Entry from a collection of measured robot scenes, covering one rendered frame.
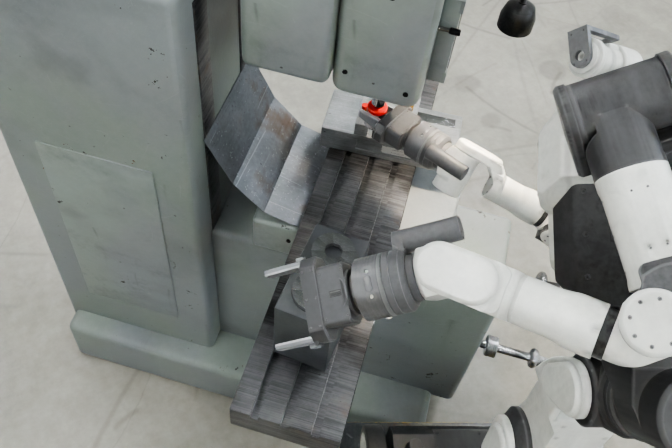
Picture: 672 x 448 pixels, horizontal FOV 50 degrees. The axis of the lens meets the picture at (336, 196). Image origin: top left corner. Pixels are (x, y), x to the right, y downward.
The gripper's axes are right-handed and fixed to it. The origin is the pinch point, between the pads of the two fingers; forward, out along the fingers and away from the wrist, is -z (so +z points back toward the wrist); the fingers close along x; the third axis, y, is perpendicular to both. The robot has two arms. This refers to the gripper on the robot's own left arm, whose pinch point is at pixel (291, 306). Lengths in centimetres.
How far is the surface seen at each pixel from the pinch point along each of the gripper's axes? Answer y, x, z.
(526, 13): -40, 52, 42
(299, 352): -43.1, -3.0, -18.2
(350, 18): -23, 54, 11
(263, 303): -101, 18, -52
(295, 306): -32.1, 4.7, -12.8
